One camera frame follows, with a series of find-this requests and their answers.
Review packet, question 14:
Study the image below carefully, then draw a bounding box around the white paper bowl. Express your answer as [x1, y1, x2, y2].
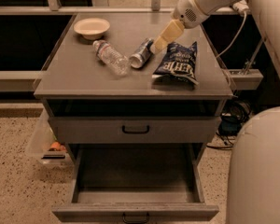
[74, 18, 110, 40]

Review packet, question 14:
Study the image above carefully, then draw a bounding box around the black cable bundle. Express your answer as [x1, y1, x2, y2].
[206, 100, 251, 151]

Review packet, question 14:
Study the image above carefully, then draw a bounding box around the white power strip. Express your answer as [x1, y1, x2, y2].
[232, 0, 249, 15]

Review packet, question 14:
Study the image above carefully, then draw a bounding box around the clear plastic storage bin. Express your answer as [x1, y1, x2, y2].
[25, 110, 73, 167]

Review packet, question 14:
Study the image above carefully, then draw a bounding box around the orange fruit in bin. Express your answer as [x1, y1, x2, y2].
[49, 142, 66, 151]

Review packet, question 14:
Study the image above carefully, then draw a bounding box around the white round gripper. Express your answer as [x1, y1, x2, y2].
[150, 0, 209, 54]

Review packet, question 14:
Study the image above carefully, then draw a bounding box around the upper grey drawer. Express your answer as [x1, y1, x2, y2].
[49, 117, 221, 144]

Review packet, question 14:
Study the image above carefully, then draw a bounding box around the white power cable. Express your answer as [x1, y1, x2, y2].
[216, 12, 248, 60]

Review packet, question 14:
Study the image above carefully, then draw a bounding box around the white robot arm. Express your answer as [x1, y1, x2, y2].
[152, 0, 280, 224]

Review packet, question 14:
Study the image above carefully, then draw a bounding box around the blue box on floor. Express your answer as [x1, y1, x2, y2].
[218, 117, 242, 136]

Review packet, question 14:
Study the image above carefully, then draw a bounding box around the blue kettle chips bag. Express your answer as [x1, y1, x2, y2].
[152, 42, 199, 85]

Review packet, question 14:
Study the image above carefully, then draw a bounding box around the open lower grey drawer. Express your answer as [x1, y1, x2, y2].
[52, 144, 218, 224]

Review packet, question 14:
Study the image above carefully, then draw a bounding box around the clear plastic water bottle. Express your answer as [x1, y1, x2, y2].
[93, 40, 129, 77]

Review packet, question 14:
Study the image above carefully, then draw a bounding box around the grey drawer cabinet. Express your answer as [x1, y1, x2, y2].
[34, 12, 234, 224]

